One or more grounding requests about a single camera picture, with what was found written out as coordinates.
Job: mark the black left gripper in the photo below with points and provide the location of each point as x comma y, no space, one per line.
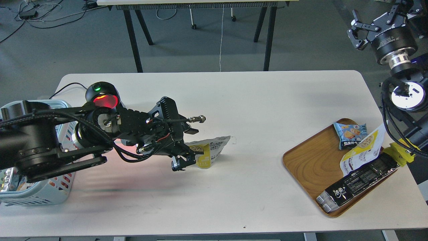
164,145

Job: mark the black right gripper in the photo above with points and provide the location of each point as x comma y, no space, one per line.
394,46

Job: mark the yellow white snack pouch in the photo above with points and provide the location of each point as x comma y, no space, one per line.
366,151
211,148

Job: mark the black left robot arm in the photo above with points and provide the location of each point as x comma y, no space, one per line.
45,139

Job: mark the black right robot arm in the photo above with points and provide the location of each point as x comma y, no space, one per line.
405,91

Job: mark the blue snack packet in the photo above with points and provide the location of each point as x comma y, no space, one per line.
350,135

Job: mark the yellow cartoon snack packet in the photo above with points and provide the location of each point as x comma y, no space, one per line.
401,155

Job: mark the light blue plastic basket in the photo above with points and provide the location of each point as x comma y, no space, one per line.
50,191

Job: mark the black snack package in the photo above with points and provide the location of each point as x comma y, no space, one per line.
356,182

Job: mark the snack packets in basket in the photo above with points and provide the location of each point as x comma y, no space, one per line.
11,180

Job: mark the black barcode scanner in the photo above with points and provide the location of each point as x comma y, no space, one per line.
103,94

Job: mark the wooden tray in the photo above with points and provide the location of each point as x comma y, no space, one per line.
315,166

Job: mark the black leg background table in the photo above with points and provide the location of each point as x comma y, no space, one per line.
138,5

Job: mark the black power adapter on floor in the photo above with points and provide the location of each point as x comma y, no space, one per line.
25,15

